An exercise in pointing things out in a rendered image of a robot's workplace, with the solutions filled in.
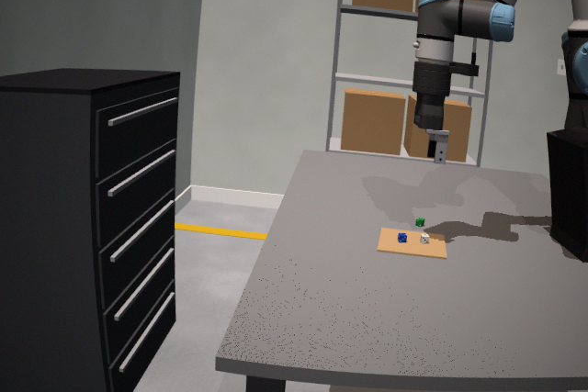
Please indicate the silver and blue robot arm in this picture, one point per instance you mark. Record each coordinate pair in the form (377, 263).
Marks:
(495, 20)

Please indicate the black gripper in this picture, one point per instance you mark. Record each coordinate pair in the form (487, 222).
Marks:
(432, 78)

